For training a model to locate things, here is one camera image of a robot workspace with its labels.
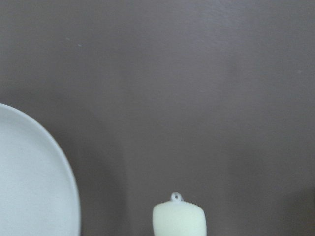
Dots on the white steamed bun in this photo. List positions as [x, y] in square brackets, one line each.
[177, 217]

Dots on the beige round plate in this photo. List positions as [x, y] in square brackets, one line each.
[38, 190]

